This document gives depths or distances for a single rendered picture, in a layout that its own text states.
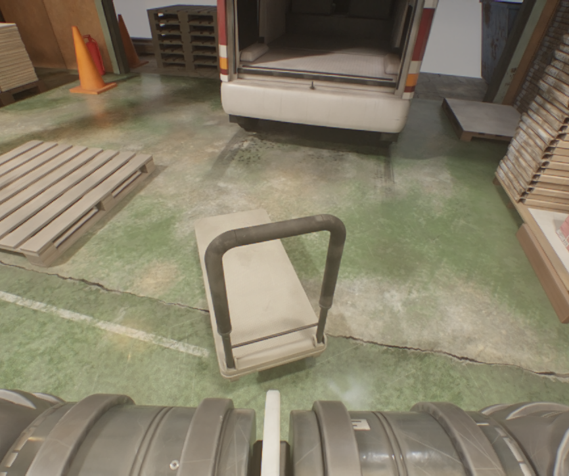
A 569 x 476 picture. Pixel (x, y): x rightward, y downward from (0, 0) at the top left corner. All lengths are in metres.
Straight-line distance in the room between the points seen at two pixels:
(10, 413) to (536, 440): 0.36
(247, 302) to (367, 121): 1.74
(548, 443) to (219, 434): 0.21
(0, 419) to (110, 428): 0.08
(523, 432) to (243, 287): 1.13
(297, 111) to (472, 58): 4.45
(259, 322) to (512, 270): 1.46
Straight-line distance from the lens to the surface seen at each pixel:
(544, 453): 0.29
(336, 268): 0.86
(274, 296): 1.28
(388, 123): 2.58
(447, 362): 1.53
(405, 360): 1.46
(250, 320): 1.22
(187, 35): 5.63
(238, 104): 2.70
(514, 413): 0.35
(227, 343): 0.99
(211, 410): 0.25
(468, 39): 6.51
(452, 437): 0.26
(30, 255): 2.02
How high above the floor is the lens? 1.20
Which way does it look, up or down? 41 degrees down
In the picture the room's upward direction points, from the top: 2 degrees clockwise
